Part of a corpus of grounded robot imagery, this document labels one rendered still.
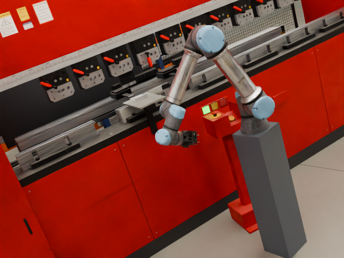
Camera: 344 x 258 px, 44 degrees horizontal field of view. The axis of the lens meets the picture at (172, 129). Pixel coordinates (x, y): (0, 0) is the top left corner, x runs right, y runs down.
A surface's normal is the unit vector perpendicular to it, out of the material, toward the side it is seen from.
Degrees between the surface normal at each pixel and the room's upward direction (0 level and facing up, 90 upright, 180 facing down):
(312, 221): 0
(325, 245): 0
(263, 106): 97
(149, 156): 90
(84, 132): 90
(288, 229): 90
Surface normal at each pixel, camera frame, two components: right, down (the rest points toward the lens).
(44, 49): 0.47, 0.16
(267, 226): -0.72, 0.43
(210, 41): 0.15, 0.17
